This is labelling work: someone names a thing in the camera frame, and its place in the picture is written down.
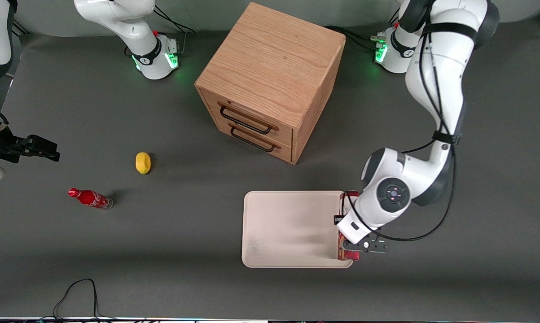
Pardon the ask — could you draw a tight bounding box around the wooden drawer front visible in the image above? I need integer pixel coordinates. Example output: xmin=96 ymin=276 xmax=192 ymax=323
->
xmin=227 ymin=123 xmax=293 ymax=163
xmin=202 ymin=91 xmax=294 ymax=145

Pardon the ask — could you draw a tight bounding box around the yellow lemon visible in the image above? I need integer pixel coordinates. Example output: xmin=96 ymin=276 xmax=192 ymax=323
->
xmin=135 ymin=152 xmax=152 ymax=175

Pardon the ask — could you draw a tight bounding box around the thin black looped cable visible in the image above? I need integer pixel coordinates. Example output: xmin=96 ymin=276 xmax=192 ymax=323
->
xmin=36 ymin=279 xmax=122 ymax=322

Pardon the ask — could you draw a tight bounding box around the thick black left base cable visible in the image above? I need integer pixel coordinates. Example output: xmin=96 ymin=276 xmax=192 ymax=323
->
xmin=325 ymin=25 xmax=382 ymax=51

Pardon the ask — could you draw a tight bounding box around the oak wooden drawer cabinet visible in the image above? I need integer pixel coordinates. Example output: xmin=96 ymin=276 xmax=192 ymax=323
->
xmin=194 ymin=2 xmax=347 ymax=165

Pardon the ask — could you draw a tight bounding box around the cream plastic tray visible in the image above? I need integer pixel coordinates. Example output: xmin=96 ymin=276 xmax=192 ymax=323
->
xmin=241 ymin=191 xmax=355 ymax=269

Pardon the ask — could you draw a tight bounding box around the black wire drawer handle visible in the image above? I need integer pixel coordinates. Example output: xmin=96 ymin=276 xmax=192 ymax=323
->
xmin=219 ymin=104 xmax=273 ymax=135
xmin=229 ymin=126 xmax=277 ymax=153

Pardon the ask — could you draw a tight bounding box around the red cola bottle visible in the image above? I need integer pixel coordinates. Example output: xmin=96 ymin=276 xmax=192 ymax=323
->
xmin=67 ymin=187 xmax=114 ymax=211

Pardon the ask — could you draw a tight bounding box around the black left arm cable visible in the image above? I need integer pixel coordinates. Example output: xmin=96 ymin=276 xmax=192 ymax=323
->
xmin=345 ymin=20 xmax=460 ymax=243

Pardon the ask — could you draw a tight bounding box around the red cookie box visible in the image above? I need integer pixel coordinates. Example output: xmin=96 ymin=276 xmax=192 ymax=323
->
xmin=337 ymin=190 xmax=361 ymax=262

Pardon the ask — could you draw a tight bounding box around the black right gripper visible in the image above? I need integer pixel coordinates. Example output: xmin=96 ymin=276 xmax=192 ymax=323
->
xmin=0 ymin=127 xmax=61 ymax=164

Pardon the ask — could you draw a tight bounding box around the black right base cable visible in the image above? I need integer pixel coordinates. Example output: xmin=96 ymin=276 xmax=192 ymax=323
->
xmin=152 ymin=4 xmax=196 ymax=58

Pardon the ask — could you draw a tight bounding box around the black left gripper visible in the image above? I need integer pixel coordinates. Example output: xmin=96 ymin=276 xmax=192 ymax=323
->
xmin=334 ymin=216 xmax=390 ymax=255

